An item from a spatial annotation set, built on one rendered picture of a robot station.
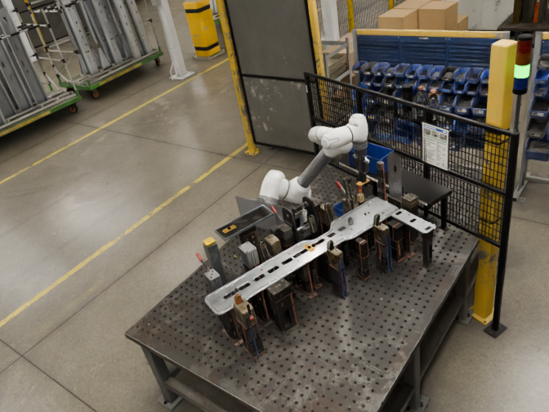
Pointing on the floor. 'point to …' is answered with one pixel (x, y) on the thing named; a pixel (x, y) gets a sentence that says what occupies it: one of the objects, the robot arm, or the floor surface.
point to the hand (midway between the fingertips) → (362, 176)
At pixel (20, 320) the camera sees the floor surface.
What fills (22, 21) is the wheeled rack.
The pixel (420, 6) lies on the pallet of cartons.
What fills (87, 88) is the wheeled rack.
